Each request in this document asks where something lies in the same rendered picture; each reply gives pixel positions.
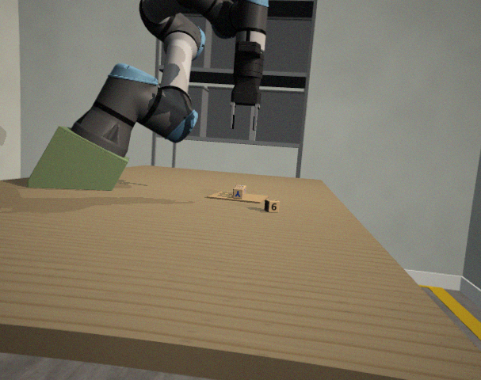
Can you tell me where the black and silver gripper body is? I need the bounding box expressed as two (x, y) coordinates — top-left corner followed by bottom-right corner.
(231, 30), (265, 106)

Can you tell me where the tan flat mat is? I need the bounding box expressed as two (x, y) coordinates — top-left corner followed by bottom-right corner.
(207, 192), (269, 203)

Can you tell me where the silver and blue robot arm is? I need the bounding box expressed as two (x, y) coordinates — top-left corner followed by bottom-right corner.
(71, 0), (269, 158)

